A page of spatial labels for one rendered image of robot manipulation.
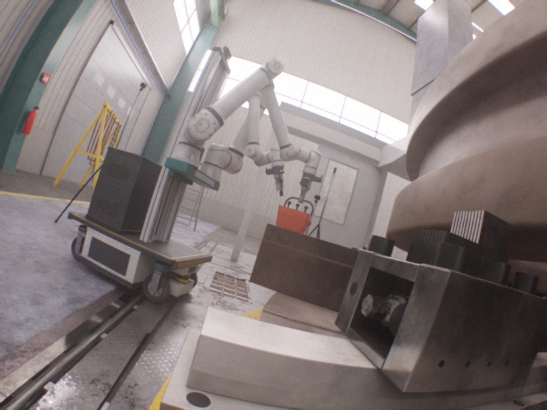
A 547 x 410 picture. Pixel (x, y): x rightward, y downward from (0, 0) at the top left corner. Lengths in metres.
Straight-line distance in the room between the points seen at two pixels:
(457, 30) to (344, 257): 5.14
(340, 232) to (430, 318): 4.36
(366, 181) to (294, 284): 3.58
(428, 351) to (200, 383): 0.37
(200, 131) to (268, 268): 0.88
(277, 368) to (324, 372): 0.09
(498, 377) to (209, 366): 0.59
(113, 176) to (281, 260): 1.21
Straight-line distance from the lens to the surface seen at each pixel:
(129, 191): 1.89
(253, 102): 2.25
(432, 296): 0.49
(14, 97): 7.11
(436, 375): 0.54
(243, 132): 2.34
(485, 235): 0.72
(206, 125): 1.56
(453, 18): 6.20
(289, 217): 1.70
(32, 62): 7.21
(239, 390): 0.51
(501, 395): 0.96
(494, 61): 1.29
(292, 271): 1.68
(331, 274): 1.66
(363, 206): 4.97
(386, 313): 0.67
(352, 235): 4.88
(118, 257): 1.82
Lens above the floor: 0.66
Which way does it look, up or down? 5 degrees up
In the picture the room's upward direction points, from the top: 18 degrees clockwise
